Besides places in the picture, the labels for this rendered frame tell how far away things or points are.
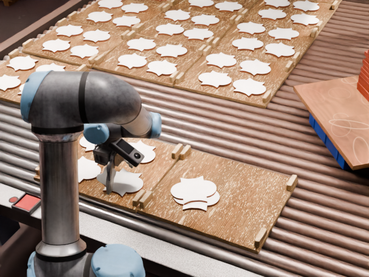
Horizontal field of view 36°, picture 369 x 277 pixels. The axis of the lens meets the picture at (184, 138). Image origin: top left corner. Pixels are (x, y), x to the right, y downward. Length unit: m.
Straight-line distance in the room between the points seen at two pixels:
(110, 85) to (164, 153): 0.83
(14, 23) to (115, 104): 4.39
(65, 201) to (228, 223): 0.62
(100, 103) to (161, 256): 0.63
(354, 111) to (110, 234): 0.94
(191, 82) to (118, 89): 1.20
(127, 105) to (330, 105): 1.02
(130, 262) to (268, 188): 0.69
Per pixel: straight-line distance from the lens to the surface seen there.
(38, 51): 2.83
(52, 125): 1.25
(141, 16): 3.06
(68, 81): 1.24
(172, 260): 1.68
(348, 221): 1.83
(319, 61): 2.65
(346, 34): 2.91
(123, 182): 1.91
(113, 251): 1.35
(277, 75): 2.47
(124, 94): 1.25
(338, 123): 2.01
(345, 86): 2.22
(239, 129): 2.16
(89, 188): 1.92
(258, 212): 1.79
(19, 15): 5.74
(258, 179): 1.90
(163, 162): 1.98
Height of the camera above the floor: 2.17
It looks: 36 degrees down
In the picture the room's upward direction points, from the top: 3 degrees counter-clockwise
